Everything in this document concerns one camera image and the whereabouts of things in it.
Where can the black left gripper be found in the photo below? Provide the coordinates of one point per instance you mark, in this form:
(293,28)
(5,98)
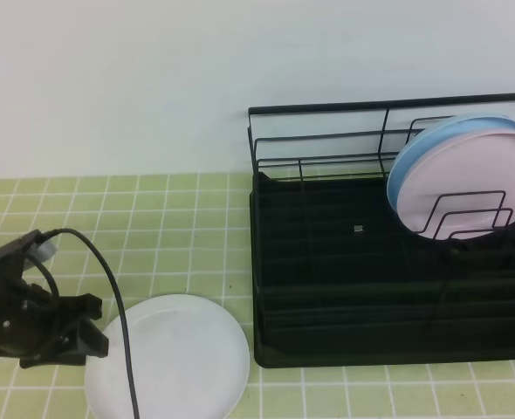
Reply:
(32,318)

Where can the white round plate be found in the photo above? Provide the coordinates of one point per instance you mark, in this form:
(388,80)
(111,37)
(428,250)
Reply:
(190,357)

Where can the blue plate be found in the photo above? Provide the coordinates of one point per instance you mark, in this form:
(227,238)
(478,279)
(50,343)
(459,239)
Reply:
(432,136)

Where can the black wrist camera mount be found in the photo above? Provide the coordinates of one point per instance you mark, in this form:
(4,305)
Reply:
(31,247)

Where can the pink plate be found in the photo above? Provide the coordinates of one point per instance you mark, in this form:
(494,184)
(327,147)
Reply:
(463,188)

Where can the black wire dish rack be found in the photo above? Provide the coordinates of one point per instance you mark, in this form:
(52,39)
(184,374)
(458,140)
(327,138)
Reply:
(337,279)

